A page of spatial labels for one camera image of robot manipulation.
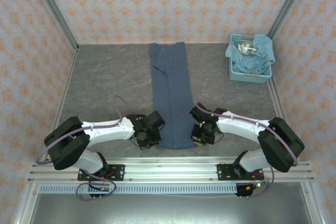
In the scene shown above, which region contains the dark blue t-shirt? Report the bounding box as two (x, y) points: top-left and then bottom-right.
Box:
(149, 41), (196, 150)

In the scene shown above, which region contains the light blue plastic basket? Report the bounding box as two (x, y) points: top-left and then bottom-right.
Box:
(229, 34), (273, 85)

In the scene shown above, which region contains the grey metal sheet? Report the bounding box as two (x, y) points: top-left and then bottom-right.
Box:
(28, 194), (313, 224)

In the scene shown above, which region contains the light blue t-shirt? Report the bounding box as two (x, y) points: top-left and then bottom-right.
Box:
(225, 33), (276, 76)

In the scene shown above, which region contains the small white plastic object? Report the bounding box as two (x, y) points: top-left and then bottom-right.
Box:
(237, 42), (258, 54)

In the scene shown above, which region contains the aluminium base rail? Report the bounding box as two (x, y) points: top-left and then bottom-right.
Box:
(27, 157), (316, 183)

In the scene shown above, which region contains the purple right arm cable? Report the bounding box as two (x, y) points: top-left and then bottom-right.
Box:
(195, 102), (300, 199)

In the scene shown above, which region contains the white slotted cable duct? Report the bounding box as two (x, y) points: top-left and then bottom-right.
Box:
(39, 184), (238, 195)

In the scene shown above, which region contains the aluminium table edge rail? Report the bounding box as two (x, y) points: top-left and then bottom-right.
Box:
(40, 48), (80, 163)
(267, 79), (301, 162)

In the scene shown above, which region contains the aluminium frame leg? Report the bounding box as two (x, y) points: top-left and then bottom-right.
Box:
(301, 182), (327, 224)
(14, 183), (40, 224)

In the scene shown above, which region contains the aluminium corner post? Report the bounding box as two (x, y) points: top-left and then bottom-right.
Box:
(267, 0), (313, 41)
(28, 0), (80, 53)

